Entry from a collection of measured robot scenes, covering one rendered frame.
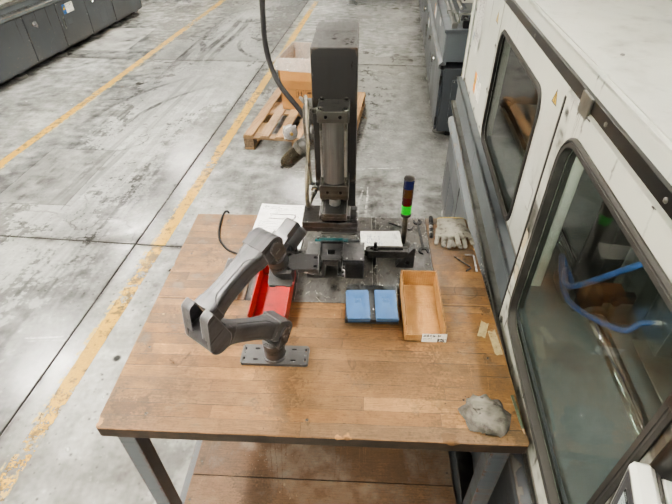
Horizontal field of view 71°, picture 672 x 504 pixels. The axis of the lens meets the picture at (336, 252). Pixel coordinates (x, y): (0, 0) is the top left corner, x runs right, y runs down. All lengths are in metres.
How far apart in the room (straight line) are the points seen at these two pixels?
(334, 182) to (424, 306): 0.50
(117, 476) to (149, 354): 0.98
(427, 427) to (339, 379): 0.27
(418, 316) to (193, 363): 0.71
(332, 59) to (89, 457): 1.98
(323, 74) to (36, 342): 2.31
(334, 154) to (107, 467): 1.73
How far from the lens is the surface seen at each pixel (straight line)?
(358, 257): 1.61
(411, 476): 2.01
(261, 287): 1.64
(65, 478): 2.52
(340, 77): 1.39
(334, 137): 1.36
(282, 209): 2.01
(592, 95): 1.17
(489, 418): 1.34
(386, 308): 1.52
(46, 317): 3.25
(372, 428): 1.29
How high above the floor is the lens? 2.02
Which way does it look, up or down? 39 degrees down
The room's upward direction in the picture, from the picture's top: 1 degrees counter-clockwise
